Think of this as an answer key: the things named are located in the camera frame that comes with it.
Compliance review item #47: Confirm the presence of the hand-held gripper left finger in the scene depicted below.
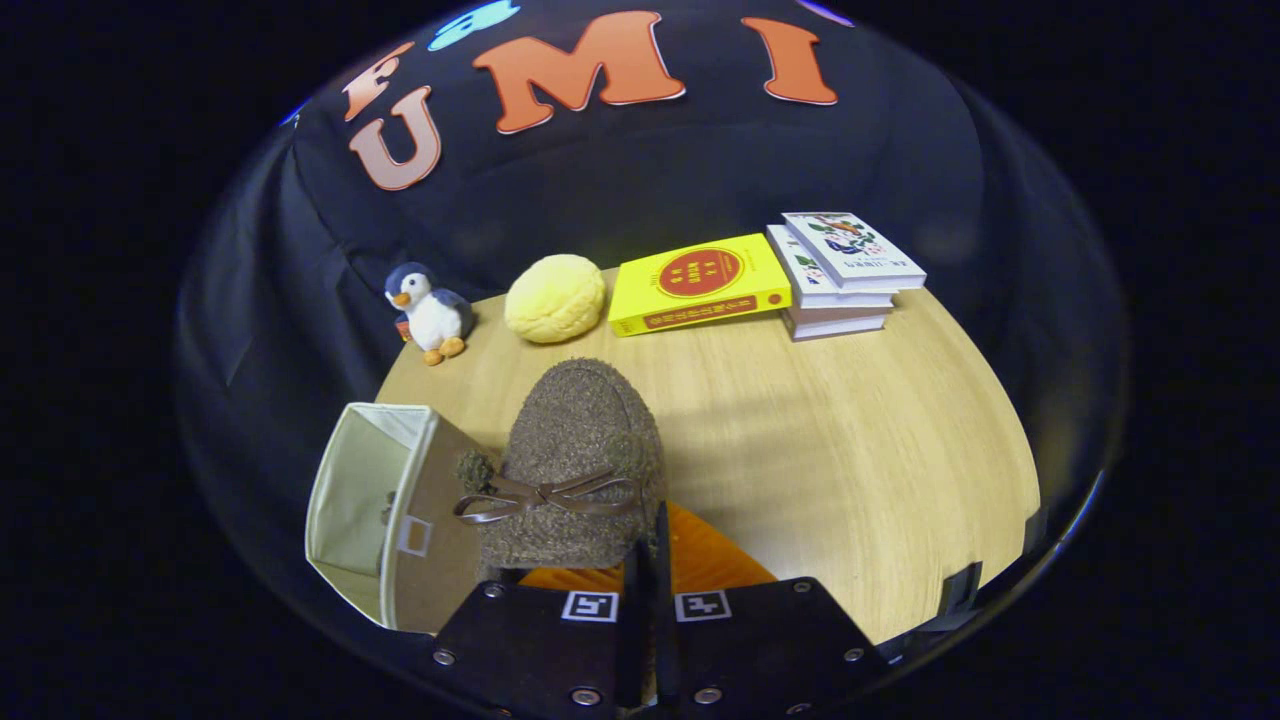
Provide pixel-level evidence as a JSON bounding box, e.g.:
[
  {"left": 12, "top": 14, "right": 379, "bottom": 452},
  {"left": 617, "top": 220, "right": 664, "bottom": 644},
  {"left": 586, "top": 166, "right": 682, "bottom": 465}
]
[{"left": 430, "top": 540, "right": 643, "bottom": 719}]

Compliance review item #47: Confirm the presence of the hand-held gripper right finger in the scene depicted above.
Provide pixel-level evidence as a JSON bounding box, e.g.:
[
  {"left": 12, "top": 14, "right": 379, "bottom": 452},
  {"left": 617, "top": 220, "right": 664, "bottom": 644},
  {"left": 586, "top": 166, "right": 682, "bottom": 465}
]
[{"left": 654, "top": 501, "right": 893, "bottom": 719}]

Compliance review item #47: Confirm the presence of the beige fabric storage box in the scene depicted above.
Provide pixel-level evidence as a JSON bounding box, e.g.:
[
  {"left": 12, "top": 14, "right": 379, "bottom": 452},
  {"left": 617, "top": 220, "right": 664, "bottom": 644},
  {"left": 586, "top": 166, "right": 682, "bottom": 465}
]
[{"left": 305, "top": 402, "right": 506, "bottom": 636}]

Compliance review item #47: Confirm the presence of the yellow round plush bun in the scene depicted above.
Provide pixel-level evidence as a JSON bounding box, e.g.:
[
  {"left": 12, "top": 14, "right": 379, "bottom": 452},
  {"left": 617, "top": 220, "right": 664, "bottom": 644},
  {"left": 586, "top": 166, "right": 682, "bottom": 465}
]
[{"left": 503, "top": 254, "right": 608, "bottom": 345}]

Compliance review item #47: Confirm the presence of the yellow book with red circle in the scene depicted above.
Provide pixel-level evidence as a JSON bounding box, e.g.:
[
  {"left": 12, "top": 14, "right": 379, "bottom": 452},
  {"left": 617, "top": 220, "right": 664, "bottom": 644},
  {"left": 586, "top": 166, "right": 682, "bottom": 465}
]
[{"left": 607, "top": 233, "right": 794, "bottom": 338}]

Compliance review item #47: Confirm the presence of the brown-edged book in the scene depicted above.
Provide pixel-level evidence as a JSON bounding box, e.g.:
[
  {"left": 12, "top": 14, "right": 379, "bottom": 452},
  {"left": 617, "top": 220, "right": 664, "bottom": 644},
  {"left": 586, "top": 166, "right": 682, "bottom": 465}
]
[{"left": 783, "top": 305, "right": 891, "bottom": 343}]

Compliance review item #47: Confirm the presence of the penguin plush toy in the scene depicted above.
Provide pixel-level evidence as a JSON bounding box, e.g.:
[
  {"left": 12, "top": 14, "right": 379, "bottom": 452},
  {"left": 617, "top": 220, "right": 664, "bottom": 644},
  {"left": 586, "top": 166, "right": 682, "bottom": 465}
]
[{"left": 384, "top": 262, "right": 476, "bottom": 367}]

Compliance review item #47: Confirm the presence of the white illustrated cover book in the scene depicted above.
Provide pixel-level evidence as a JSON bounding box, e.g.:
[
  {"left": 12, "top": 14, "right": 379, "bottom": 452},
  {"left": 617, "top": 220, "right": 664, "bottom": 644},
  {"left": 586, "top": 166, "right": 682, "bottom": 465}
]
[{"left": 782, "top": 212, "right": 927, "bottom": 293}]

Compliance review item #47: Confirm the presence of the black backdrop cloth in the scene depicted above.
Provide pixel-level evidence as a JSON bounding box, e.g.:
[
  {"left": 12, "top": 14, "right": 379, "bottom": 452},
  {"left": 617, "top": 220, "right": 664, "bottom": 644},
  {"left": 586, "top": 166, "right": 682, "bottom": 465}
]
[{"left": 175, "top": 0, "right": 1131, "bottom": 641}]

